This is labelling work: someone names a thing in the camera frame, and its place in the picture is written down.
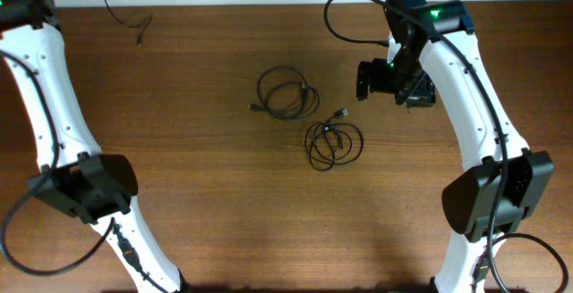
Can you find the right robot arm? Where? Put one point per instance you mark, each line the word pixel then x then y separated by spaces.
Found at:
pixel 433 54

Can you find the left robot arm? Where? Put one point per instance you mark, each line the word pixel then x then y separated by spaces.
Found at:
pixel 75 177

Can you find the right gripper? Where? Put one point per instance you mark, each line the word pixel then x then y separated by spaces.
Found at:
pixel 419 94

